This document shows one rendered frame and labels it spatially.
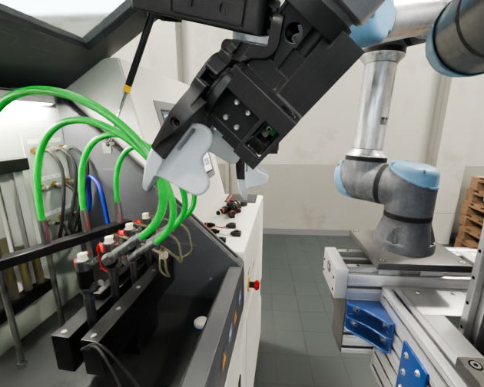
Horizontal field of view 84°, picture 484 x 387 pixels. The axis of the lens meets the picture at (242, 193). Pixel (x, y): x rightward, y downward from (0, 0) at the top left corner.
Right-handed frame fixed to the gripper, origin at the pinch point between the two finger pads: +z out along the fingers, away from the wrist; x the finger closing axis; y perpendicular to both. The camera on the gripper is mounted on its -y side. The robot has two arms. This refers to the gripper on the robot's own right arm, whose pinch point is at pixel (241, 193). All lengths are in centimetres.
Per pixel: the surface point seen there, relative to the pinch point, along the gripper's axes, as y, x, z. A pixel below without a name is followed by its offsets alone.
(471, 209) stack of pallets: 207, 259, 75
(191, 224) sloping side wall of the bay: -18.4, 19.1, 15.2
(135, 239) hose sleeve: -16.8, -13.0, 5.8
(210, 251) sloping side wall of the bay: -12.9, 19.1, 23.6
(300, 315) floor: 23, 122, 123
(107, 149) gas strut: -42.5, 18.6, -6.8
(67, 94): -26.1, -12.7, -18.6
